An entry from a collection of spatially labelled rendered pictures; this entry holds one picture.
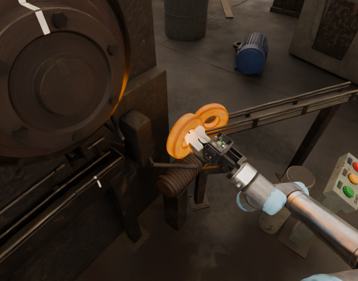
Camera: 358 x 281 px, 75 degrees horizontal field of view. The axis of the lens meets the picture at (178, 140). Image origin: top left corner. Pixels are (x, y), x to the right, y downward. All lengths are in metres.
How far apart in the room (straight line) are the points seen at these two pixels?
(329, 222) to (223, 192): 1.00
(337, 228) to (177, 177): 0.61
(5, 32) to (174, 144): 0.47
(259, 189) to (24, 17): 0.63
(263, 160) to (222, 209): 0.53
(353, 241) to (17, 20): 0.75
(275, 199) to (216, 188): 0.96
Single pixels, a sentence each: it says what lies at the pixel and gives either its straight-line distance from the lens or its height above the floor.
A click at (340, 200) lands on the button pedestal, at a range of 1.09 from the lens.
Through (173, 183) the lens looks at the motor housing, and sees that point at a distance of 1.02.
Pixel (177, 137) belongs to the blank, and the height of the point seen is 0.87.
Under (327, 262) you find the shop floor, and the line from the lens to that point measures 1.64.
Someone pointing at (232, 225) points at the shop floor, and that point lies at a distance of 1.53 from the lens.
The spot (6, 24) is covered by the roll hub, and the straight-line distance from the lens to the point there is 0.46.
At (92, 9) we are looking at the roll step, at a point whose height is 1.22.
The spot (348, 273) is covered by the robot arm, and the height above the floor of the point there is 0.93.
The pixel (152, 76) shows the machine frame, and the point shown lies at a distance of 0.98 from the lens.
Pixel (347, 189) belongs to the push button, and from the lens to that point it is 1.10.
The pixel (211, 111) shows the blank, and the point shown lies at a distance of 0.96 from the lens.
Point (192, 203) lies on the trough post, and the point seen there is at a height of 0.01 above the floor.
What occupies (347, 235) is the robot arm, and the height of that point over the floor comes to 0.85.
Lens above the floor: 1.38
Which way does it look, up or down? 47 degrees down
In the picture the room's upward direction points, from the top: straight up
